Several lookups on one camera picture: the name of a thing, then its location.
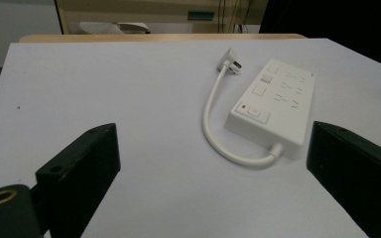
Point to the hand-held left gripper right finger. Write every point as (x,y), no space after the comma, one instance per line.
(357,172)

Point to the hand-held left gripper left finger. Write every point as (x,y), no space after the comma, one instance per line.
(79,172)

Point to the white power strip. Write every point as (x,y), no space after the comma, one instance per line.
(274,102)

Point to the white power plug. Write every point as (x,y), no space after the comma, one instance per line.
(228,61)

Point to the white cloth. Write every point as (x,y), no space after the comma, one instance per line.
(112,27)

